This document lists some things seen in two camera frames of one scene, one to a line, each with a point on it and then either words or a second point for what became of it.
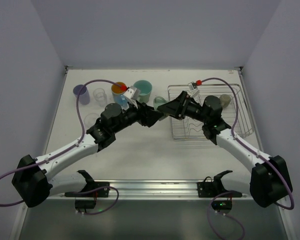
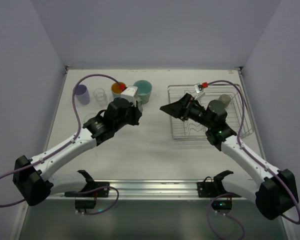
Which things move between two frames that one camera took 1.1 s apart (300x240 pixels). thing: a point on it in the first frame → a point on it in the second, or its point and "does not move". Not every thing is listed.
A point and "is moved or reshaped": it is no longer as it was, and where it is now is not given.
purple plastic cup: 84,96 does not move
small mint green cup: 158,101 is moved or reshaped
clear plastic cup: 100,96 does not move
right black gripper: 184,106 does not move
